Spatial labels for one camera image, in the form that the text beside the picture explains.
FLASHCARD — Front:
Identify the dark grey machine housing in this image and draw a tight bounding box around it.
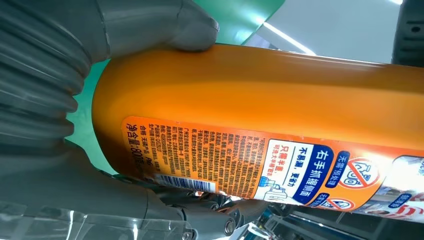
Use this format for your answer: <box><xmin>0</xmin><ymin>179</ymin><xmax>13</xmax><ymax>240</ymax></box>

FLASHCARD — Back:
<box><xmin>390</xmin><ymin>0</ymin><xmax>424</xmax><ymax>67</ymax></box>

